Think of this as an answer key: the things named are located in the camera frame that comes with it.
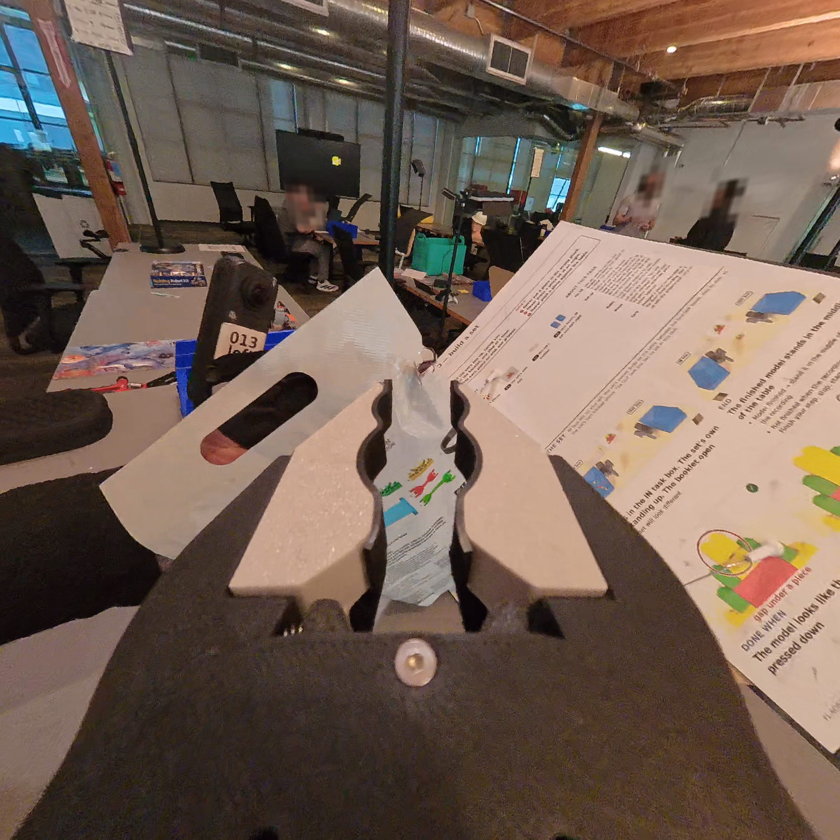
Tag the small blue plastic bin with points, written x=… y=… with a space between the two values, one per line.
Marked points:
x=342 y=229

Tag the silver air duct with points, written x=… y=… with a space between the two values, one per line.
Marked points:
x=446 y=39

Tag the black wall screen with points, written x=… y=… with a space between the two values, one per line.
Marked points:
x=315 y=157

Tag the black round base pole stand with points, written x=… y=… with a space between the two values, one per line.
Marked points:
x=162 y=247

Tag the printed plastic toy bag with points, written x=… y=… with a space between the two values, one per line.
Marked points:
x=354 y=328

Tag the white paper chart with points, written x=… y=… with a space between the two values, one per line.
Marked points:
x=98 y=26

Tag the blue toy box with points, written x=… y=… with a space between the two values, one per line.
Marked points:
x=177 y=274

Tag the green tote bag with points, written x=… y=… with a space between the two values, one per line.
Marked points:
x=436 y=256

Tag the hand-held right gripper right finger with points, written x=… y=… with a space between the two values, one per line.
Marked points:
x=535 y=525

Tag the colourful printed sheet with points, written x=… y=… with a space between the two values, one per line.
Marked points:
x=111 y=359

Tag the paned window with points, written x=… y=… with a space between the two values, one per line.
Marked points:
x=33 y=105

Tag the red arrow sign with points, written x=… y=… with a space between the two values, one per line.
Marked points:
x=56 y=56

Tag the grey table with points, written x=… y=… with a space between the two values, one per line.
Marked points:
x=124 y=308

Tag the person's left forearm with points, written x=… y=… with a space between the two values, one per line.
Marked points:
x=65 y=558

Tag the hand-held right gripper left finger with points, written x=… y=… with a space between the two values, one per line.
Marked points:
x=302 y=525

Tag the person's left hand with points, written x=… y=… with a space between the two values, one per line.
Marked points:
x=223 y=449

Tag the red fire extinguisher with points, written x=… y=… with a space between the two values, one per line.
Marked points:
x=117 y=180

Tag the printed instruction sheet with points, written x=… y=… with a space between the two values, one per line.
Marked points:
x=656 y=394

